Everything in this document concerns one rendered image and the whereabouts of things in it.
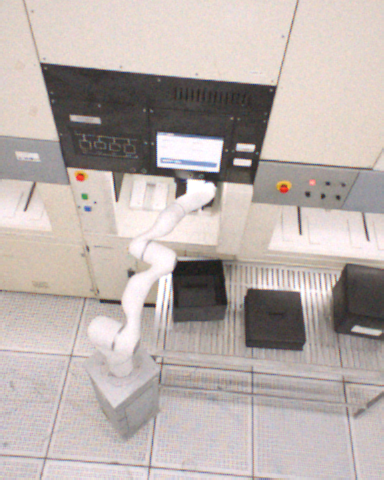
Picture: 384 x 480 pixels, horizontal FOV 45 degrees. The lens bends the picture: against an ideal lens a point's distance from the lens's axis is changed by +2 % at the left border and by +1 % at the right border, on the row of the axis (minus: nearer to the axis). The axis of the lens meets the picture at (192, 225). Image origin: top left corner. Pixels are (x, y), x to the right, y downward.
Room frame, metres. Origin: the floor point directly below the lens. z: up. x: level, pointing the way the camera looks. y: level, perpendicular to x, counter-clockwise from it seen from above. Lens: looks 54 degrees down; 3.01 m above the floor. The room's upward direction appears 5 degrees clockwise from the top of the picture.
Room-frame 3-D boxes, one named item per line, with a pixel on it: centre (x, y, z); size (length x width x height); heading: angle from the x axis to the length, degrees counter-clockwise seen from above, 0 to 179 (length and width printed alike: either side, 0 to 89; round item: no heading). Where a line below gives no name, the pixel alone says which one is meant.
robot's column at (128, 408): (0.76, 0.29, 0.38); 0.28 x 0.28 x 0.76; 45
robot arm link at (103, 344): (0.77, 0.32, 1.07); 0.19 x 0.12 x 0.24; 69
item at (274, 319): (1.06, -0.47, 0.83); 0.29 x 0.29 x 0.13; 2
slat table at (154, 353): (1.13, -0.50, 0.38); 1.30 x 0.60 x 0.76; 90
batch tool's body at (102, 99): (1.88, 0.17, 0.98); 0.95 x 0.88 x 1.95; 0
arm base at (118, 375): (0.76, 0.29, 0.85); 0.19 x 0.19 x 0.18
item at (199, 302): (1.17, -0.06, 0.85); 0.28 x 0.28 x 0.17; 8
